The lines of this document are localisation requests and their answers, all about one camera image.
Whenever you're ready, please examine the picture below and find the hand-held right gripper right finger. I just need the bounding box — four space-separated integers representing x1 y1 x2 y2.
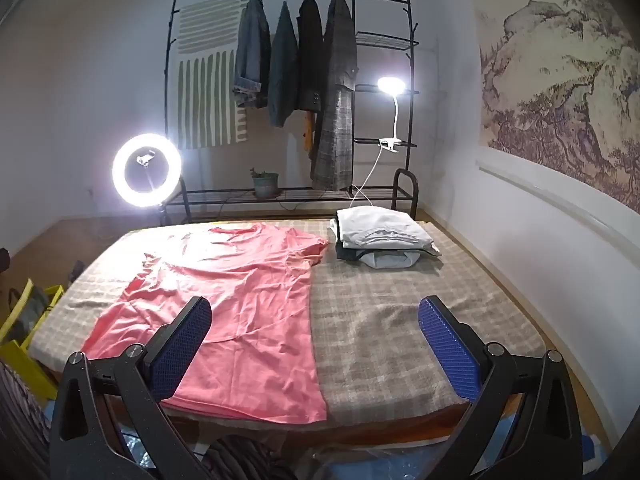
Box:
419 296 586 480

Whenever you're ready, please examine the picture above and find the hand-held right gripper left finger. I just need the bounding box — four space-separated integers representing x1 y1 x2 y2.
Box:
48 296 213 480

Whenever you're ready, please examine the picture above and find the pink t-shirt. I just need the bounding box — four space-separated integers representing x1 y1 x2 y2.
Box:
80 224 330 425

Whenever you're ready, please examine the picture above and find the black metal clothes rack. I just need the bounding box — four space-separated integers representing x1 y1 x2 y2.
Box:
161 0 421 227

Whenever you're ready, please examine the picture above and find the light grey folded garment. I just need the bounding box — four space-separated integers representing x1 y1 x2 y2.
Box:
360 250 422 269

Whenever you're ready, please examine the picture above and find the white folded garment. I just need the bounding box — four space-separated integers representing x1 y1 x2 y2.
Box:
336 206 432 249

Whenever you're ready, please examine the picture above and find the yellow crate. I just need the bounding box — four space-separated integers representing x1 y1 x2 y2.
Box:
0 282 69 402

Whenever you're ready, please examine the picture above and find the dark striped cloth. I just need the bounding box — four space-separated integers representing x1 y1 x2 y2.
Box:
0 355 52 480

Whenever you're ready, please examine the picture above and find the potted plant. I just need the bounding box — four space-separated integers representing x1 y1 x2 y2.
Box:
249 165 280 199

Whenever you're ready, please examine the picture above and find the white clip lamp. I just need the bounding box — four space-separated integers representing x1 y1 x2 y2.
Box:
376 76 409 154

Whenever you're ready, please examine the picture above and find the yellow hanging garment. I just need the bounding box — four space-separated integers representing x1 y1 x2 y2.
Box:
302 110 317 152

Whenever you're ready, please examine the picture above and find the grey plaid coat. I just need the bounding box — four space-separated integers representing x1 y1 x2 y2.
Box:
310 0 361 192

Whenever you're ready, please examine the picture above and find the dark green jacket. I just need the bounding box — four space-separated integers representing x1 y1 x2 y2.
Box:
266 1 301 128

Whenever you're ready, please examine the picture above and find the blue denim jacket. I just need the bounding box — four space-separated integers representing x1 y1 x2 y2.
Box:
232 0 273 110

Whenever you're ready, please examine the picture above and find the black jacket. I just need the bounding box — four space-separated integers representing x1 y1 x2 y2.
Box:
296 0 326 112

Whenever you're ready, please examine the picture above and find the black metal tube frame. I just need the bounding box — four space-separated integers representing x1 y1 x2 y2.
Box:
392 168 420 221

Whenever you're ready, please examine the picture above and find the ring light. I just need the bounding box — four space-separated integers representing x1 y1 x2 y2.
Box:
112 132 183 207

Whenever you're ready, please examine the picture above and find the white lamp cable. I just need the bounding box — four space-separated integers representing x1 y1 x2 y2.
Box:
348 146 387 210

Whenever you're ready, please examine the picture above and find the green striped wall hanging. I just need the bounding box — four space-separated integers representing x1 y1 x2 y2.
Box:
167 0 254 150

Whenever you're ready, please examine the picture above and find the landscape wall mural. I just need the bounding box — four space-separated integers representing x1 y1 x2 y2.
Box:
477 0 640 211

